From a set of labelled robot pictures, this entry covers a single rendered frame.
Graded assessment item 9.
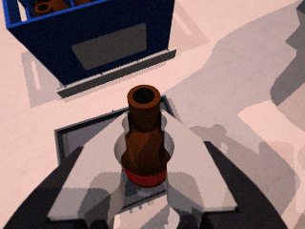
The dark blue plastic crate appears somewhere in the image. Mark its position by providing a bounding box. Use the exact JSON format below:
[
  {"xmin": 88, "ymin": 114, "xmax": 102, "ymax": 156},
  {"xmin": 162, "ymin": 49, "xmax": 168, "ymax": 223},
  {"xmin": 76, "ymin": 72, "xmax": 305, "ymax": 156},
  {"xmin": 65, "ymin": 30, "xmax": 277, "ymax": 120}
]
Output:
[{"xmin": 2, "ymin": 0, "xmax": 175, "ymax": 86}]

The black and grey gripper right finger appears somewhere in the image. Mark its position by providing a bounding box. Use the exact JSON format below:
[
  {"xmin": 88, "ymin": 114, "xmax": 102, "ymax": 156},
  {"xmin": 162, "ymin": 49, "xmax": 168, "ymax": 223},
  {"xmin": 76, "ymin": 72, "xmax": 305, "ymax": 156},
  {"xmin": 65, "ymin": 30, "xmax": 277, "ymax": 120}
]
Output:
[{"xmin": 159, "ymin": 109, "xmax": 289, "ymax": 229}]

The grey metal rail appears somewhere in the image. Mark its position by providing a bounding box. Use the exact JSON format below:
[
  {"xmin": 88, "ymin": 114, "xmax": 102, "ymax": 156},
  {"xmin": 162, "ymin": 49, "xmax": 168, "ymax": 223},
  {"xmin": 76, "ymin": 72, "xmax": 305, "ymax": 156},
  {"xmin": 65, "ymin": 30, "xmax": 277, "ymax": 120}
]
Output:
[{"xmin": 55, "ymin": 47, "xmax": 176, "ymax": 213}]

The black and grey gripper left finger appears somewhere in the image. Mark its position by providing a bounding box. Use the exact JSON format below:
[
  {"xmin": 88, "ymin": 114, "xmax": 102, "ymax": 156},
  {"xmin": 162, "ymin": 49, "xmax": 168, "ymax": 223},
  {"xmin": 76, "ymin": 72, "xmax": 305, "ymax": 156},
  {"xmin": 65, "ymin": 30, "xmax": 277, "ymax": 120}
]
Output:
[{"xmin": 3, "ymin": 111, "xmax": 132, "ymax": 229}]

